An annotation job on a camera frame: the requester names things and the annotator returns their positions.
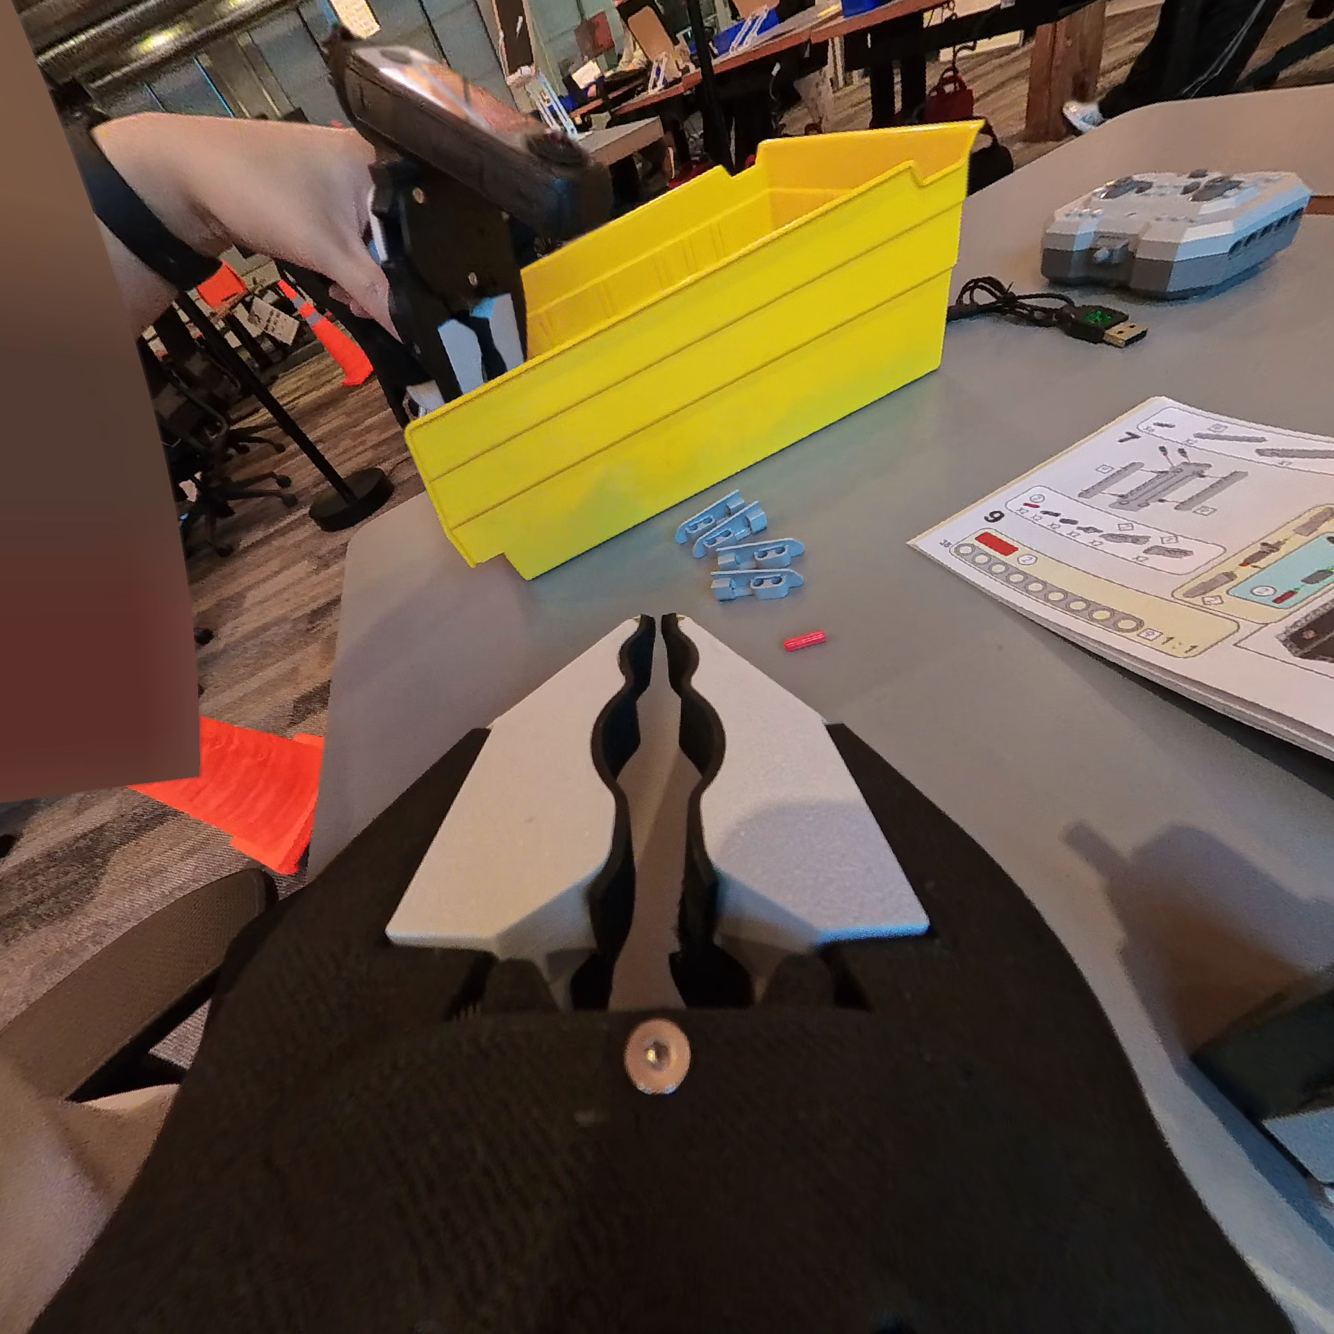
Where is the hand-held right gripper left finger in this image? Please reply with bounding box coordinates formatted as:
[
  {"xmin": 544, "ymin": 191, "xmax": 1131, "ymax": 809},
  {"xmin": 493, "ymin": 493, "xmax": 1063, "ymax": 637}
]
[{"xmin": 385, "ymin": 616, "xmax": 657, "ymax": 1010}]

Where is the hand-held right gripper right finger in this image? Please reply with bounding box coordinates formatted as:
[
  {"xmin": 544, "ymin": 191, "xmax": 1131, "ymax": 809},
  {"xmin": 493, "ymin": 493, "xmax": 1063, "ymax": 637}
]
[{"xmin": 662, "ymin": 613, "xmax": 929, "ymax": 1010}]

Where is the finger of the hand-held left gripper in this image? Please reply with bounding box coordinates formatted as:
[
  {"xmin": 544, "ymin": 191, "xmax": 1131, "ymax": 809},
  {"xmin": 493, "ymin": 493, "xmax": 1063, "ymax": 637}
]
[
  {"xmin": 471, "ymin": 293, "xmax": 529, "ymax": 378},
  {"xmin": 435, "ymin": 316, "xmax": 491, "ymax": 405}
]

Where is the yellow plastic bin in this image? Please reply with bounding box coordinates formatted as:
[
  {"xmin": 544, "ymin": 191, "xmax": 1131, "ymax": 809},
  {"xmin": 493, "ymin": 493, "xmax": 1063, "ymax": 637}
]
[{"xmin": 404, "ymin": 118, "xmax": 986, "ymax": 582}]

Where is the grey desk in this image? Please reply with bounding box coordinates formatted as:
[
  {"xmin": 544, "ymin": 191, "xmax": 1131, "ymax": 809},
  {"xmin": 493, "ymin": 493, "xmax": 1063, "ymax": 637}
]
[{"xmin": 307, "ymin": 99, "xmax": 1334, "ymax": 1334}]

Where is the long wooden desk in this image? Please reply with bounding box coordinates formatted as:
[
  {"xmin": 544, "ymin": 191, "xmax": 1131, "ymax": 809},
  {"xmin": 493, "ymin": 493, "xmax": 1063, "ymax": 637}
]
[{"xmin": 615, "ymin": 0, "xmax": 939, "ymax": 106}]

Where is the person's left hand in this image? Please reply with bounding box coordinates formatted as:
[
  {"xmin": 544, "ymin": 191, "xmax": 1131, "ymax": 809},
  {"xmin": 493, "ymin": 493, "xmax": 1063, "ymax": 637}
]
[{"xmin": 273, "ymin": 151, "xmax": 405, "ymax": 341}]

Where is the orange traffic cone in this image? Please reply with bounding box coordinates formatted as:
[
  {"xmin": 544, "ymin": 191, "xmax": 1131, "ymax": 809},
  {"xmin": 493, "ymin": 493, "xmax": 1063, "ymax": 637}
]
[{"xmin": 279, "ymin": 279, "xmax": 373, "ymax": 387}]

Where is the black pole floor stand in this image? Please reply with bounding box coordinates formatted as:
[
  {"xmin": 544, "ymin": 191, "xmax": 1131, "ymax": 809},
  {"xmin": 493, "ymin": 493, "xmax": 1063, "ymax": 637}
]
[{"xmin": 177, "ymin": 240, "xmax": 395, "ymax": 533}]

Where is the orange ribbed plastic sheet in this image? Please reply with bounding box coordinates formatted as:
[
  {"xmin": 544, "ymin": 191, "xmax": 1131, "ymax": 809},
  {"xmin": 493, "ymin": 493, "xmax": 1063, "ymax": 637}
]
[{"xmin": 133, "ymin": 717, "xmax": 324, "ymax": 877}]

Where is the taupe chair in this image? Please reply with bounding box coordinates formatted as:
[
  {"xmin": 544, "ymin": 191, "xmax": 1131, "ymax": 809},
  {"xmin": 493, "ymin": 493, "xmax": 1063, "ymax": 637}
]
[{"xmin": 0, "ymin": 866, "xmax": 280, "ymax": 1101}]

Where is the building instruction booklet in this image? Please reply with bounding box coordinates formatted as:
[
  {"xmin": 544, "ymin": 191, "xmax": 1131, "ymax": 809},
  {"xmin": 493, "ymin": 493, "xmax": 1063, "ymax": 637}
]
[{"xmin": 909, "ymin": 396, "xmax": 1334, "ymax": 760}]

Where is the person's beige sweater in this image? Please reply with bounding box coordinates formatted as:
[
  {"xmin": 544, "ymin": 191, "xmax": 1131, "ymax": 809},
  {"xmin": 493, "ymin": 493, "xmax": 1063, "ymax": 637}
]
[{"xmin": 0, "ymin": 1084, "xmax": 183, "ymax": 1334}]

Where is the grey remote control unit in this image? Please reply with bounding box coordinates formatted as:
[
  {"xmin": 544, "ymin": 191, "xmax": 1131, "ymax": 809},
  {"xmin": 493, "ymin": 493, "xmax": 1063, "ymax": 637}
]
[{"xmin": 1041, "ymin": 170, "xmax": 1312, "ymax": 301}]

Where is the black strap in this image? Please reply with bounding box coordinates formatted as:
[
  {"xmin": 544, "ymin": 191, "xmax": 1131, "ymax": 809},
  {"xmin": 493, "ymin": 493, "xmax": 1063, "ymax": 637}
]
[{"xmin": 62, "ymin": 115, "xmax": 225, "ymax": 294}]

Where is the black USB cable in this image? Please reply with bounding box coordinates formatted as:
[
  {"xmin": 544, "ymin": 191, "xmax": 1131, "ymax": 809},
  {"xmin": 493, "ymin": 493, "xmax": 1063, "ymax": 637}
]
[{"xmin": 945, "ymin": 277, "xmax": 1149, "ymax": 351}]

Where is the wooden post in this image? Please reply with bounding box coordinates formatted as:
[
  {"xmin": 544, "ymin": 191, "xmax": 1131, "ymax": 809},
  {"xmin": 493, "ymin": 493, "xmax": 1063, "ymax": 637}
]
[{"xmin": 1025, "ymin": 0, "xmax": 1105, "ymax": 141}]

